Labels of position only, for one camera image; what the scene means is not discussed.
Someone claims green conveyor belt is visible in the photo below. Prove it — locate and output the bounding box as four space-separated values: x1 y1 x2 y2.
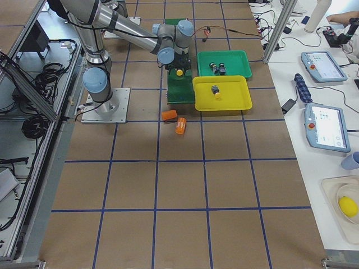
165 18 195 104

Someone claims black cable bundle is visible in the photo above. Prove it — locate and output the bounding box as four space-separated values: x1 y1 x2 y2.
30 63 71 101

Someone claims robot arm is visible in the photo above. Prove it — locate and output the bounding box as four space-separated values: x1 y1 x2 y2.
112 0 128 17
61 1 194 72

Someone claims plain orange cylinder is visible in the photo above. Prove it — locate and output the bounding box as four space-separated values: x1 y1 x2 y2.
161 109 177 121

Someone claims aluminium frame post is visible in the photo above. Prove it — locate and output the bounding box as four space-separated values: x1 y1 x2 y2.
263 0 297 63

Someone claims person hand at desk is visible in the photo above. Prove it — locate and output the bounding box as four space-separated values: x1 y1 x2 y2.
326 11 358 25

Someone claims black power adapter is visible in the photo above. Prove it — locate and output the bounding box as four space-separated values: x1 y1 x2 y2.
281 99 296 115

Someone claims yellow push button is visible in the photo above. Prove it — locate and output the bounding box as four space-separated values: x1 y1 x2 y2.
176 69 183 76
211 85 221 99

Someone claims teach pendant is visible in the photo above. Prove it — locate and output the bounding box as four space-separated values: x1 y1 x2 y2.
304 103 351 153
301 51 347 83

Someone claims lower teach pendant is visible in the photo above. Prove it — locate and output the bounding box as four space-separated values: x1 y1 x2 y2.
304 103 351 153

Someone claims upper teach pendant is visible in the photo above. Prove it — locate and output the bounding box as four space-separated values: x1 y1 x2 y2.
301 51 347 83

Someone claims blue plaid folded umbrella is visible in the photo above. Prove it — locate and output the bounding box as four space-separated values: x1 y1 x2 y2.
294 73 312 104

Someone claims white bowl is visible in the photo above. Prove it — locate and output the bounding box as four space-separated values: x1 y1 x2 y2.
337 184 358 224

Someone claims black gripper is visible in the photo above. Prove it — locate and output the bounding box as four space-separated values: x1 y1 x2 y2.
165 54 191 71

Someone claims blue cup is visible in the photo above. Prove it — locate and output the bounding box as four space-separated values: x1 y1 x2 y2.
340 151 359 170

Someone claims red black wire with board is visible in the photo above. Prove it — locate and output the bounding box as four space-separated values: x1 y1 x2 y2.
192 25 266 43

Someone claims beige tray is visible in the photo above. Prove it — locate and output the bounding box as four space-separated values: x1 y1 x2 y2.
322 175 358 245

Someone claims yellow plastic tray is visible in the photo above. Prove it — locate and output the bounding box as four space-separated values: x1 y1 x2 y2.
192 75 252 112

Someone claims yellow lemon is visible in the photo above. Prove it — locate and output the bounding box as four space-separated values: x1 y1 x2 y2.
338 196 358 217

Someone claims green plastic tray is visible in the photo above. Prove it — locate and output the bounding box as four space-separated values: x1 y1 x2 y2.
197 50 252 78

